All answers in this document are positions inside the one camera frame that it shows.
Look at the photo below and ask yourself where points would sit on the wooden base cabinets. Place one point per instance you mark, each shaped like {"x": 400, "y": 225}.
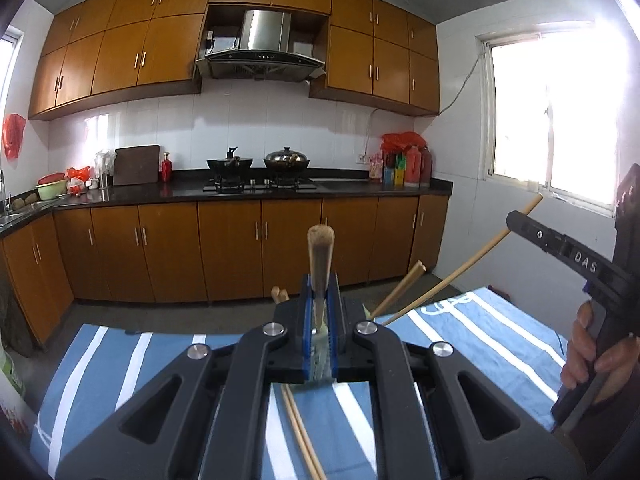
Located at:
{"x": 175, "y": 250}

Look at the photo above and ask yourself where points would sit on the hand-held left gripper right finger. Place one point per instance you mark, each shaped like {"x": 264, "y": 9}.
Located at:
{"x": 334, "y": 320}

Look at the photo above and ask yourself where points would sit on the window with white frame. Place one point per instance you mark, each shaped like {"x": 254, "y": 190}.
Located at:
{"x": 550, "y": 110}
{"x": 9, "y": 60}

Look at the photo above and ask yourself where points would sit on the person's right hand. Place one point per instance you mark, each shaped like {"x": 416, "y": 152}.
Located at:
{"x": 620, "y": 365}

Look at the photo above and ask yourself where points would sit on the metal faucet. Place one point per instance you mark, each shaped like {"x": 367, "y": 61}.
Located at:
{"x": 3, "y": 192}

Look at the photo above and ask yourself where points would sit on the red and white plastic bags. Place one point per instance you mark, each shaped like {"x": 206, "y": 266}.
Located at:
{"x": 77, "y": 177}

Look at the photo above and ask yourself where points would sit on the steel range hood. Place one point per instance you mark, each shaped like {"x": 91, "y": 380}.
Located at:
{"x": 262, "y": 30}

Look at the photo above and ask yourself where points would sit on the green basin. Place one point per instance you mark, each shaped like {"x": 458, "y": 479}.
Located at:
{"x": 50, "y": 191}

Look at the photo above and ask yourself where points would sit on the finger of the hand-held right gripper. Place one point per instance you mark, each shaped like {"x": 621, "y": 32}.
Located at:
{"x": 575, "y": 257}

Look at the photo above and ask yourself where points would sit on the black kitchen countertop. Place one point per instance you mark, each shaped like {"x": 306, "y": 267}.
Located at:
{"x": 185, "y": 191}

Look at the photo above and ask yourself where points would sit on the black gas stove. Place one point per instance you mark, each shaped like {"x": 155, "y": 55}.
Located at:
{"x": 260, "y": 186}

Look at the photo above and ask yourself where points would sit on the steel sink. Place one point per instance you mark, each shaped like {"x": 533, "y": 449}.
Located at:
{"x": 11, "y": 218}

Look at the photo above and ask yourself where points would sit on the wok with metal lid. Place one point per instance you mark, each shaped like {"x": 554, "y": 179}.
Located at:
{"x": 286, "y": 160}

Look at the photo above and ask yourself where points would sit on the pink bottle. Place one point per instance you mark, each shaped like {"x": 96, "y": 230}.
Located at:
{"x": 375, "y": 169}

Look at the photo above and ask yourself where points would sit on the red plastic bag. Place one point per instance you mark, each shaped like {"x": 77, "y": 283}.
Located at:
{"x": 13, "y": 135}
{"x": 402, "y": 140}

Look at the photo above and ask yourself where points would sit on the wooden wall cabinets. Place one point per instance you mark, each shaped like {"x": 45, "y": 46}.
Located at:
{"x": 120, "y": 55}

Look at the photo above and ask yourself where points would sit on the red sauce bottle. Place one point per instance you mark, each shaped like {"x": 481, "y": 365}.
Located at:
{"x": 413, "y": 167}

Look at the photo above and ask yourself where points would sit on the blue striped tablecloth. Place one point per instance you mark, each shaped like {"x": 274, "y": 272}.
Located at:
{"x": 125, "y": 360}

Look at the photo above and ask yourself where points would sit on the red bowl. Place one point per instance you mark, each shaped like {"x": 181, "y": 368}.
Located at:
{"x": 51, "y": 178}

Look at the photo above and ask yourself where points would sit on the dark sauce bottle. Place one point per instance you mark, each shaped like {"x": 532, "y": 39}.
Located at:
{"x": 426, "y": 167}

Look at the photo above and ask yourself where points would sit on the yellow seasoning box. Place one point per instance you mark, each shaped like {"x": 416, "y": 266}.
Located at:
{"x": 392, "y": 176}

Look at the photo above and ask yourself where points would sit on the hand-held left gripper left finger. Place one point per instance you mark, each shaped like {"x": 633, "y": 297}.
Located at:
{"x": 306, "y": 320}

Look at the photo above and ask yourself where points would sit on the dark wooden cutting board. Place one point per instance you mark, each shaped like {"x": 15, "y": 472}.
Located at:
{"x": 136, "y": 165}

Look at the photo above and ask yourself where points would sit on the black wok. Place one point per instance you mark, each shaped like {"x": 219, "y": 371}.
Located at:
{"x": 230, "y": 165}

